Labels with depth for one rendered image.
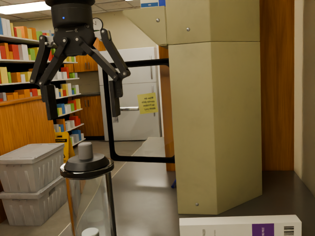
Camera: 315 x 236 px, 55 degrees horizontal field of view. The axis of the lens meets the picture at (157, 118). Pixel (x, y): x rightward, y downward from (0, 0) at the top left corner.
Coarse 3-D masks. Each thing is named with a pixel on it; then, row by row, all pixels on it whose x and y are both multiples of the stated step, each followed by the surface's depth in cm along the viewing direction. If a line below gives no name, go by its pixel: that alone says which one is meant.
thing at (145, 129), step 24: (144, 72) 114; (168, 72) 111; (144, 96) 116; (168, 96) 113; (120, 120) 121; (144, 120) 118; (168, 120) 114; (120, 144) 123; (144, 144) 119; (168, 144) 116
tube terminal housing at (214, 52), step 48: (192, 0) 76; (240, 0) 82; (192, 48) 78; (240, 48) 83; (192, 96) 80; (240, 96) 85; (192, 144) 82; (240, 144) 87; (192, 192) 84; (240, 192) 89
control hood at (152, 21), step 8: (144, 8) 79; (152, 8) 78; (160, 8) 78; (128, 16) 80; (136, 16) 79; (144, 16) 79; (152, 16) 78; (160, 16) 78; (136, 24) 80; (144, 24) 79; (152, 24) 79; (160, 24) 78; (144, 32) 80; (152, 32) 79; (160, 32) 79; (152, 40) 80; (160, 40) 79
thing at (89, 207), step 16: (112, 160) 64; (96, 176) 58; (80, 192) 58; (96, 192) 59; (80, 208) 59; (96, 208) 59; (112, 208) 63; (80, 224) 60; (96, 224) 60; (112, 224) 63
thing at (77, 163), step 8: (80, 144) 61; (88, 144) 61; (80, 152) 61; (88, 152) 61; (72, 160) 61; (80, 160) 60; (88, 160) 60; (96, 160) 60; (104, 160) 61; (64, 168) 60; (72, 168) 58; (80, 168) 58; (88, 168) 58; (96, 168) 59
